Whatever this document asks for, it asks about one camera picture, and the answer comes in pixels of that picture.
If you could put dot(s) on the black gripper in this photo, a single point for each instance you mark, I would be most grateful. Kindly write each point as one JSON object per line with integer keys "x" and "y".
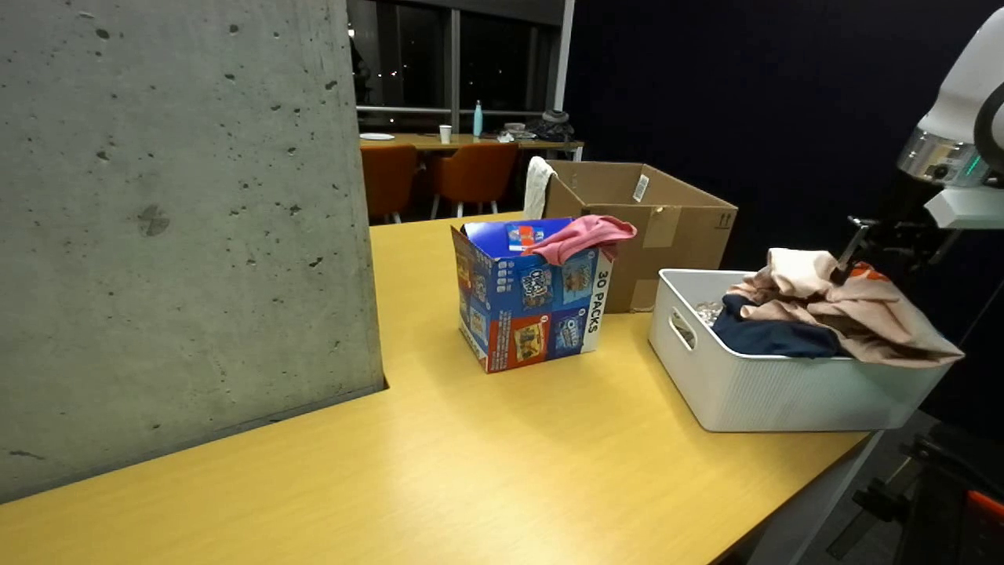
{"x": 904, "y": 247}

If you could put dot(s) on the white printed shirt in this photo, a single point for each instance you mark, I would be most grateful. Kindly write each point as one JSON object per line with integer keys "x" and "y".
{"x": 890, "y": 314}

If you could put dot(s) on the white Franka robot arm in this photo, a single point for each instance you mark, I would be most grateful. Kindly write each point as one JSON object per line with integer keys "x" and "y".
{"x": 966, "y": 96}

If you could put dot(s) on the white plastic organisation bin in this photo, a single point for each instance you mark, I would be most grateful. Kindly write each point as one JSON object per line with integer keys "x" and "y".
{"x": 773, "y": 394}

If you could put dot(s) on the navy blue garment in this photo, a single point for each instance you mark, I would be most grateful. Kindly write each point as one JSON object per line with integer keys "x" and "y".
{"x": 764, "y": 337}

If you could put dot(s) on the brown cardboard box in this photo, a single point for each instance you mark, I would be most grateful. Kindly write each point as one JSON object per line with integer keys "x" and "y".
{"x": 669, "y": 235}

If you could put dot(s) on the pink cloth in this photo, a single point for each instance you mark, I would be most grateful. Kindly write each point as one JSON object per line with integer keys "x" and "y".
{"x": 574, "y": 235}

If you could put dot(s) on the white cloth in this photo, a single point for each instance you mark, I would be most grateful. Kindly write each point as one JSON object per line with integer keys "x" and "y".
{"x": 538, "y": 185}

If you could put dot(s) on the blue printed cardboard box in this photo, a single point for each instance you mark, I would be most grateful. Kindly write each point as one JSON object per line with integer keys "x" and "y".
{"x": 528, "y": 302}

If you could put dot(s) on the dark bag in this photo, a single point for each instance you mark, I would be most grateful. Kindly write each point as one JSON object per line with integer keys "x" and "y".
{"x": 541, "y": 125}

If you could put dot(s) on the orange chair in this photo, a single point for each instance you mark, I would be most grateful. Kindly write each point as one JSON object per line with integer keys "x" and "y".
{"x": 475, "y": 176}
{"x": 389, "y": 180}

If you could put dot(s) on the light blue bottle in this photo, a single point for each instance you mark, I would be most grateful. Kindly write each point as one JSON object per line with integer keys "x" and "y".
{"x": 477, "y": 121}

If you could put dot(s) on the white paper cup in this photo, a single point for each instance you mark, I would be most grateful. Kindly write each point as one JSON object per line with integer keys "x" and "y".
{"x": 446, "y": 134}

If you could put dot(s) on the long wooden counter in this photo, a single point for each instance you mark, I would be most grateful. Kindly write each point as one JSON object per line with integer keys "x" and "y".
{"x": 419, "y": 138}

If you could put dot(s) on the concrete pillar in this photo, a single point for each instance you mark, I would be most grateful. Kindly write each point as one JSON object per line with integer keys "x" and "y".
{"x": 176, "y": 229}

